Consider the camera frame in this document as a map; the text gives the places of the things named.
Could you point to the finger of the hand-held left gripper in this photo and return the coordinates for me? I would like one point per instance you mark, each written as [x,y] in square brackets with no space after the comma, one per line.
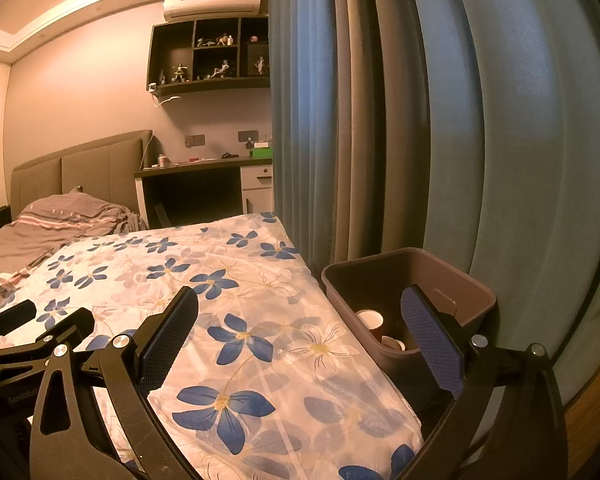
[10,317]
[67,327]

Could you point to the white air conditioner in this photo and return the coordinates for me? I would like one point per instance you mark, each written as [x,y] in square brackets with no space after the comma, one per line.
[210,5]

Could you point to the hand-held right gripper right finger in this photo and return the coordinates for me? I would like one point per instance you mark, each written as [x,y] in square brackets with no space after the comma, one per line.
[430,340]

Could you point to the grey striped duvet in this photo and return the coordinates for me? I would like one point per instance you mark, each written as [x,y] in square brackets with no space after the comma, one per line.
[55,220]

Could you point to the green box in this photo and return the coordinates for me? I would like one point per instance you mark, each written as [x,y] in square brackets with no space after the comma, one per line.
[261,151]

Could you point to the red printed paper cup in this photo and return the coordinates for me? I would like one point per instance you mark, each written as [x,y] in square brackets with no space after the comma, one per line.
[370,322]
[394,344]

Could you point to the group of small figurines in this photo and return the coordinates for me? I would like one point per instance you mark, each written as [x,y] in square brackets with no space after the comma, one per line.
[220,40]

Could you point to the dark wall shelf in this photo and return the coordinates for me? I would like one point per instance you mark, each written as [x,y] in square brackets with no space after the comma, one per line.
[172,50]

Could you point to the blue grey curtain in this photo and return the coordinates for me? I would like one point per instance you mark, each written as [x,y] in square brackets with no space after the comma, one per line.
[380,110]

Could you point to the dark top desk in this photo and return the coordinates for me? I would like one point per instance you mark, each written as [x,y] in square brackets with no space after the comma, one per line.
[190,166]

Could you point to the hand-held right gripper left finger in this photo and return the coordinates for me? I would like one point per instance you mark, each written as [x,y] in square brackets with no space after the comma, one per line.
[170,330]

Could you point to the blue floral bedsheet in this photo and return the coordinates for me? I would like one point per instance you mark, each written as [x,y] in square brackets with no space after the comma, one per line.
[260,280]

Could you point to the grey wall outlet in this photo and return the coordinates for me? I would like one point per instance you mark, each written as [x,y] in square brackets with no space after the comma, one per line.
[195,140]
[247,136]

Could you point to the white desk drawer unit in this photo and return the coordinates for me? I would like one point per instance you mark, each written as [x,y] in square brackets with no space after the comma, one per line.
[257,175]

